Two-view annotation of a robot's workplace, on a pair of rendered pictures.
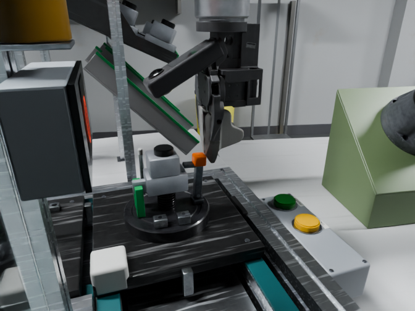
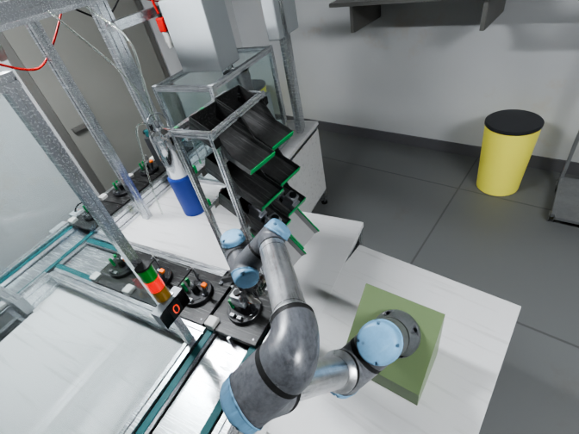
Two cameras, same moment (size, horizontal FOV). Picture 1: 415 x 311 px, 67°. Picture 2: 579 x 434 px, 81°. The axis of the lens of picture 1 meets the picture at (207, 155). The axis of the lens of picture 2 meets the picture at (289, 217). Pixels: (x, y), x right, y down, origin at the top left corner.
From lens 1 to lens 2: 1.14 m
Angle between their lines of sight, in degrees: 48
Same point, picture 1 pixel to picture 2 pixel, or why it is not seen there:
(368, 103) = (379, 302)
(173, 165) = (237, 300)
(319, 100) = not seen: outside the picture
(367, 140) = (358, 325)
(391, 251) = not seen: hidden behind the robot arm
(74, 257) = (209, 312)
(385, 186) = not seen: hidden behind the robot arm
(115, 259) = (211, 322)
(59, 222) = (217, 292)
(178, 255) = (230, 331)
